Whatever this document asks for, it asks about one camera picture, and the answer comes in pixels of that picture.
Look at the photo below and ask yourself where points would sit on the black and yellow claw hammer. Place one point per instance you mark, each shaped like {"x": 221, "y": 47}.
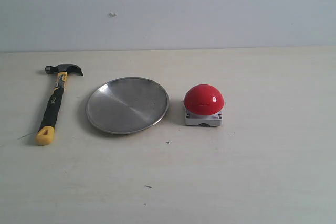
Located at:
{"x": 46, "y": 131}

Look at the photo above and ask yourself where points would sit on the red dome push button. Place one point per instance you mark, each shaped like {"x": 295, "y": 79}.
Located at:
{"x": 204, "y": 105}

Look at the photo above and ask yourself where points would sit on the round stainless steel plate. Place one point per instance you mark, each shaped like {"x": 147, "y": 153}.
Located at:
{"x": 127, "y": 105}

